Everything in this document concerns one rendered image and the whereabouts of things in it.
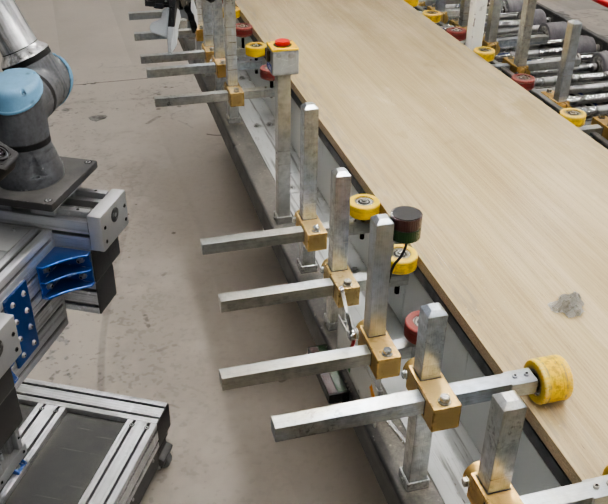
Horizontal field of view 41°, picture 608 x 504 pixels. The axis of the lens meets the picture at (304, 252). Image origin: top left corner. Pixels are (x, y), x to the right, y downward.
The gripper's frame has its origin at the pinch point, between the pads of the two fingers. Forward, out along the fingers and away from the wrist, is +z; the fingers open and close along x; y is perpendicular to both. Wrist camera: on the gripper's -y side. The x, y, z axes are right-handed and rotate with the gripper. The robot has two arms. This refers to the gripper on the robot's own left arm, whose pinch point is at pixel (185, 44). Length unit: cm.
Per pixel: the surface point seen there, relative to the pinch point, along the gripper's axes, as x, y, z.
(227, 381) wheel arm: 53, -24, 46
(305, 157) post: -8.6, -25.2, 28.3
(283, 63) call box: -30.2, -14.3, 13.3
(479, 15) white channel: -150, -60, 31
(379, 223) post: 35, -49, 18
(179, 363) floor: -43, 27, 132
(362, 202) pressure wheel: -13, -39, 41
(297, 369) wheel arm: 46, -37, 46
